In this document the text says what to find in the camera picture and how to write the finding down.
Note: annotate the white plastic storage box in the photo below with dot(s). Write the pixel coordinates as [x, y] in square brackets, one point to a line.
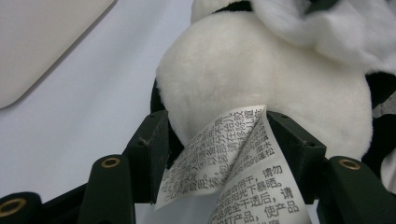
[37, 40]

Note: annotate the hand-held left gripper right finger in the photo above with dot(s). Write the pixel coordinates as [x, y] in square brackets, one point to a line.
[299, 152]

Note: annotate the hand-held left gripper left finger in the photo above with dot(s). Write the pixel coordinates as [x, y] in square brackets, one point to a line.
[148, 155]

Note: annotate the panda plush toy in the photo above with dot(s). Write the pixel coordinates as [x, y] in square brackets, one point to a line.
[249, 71]

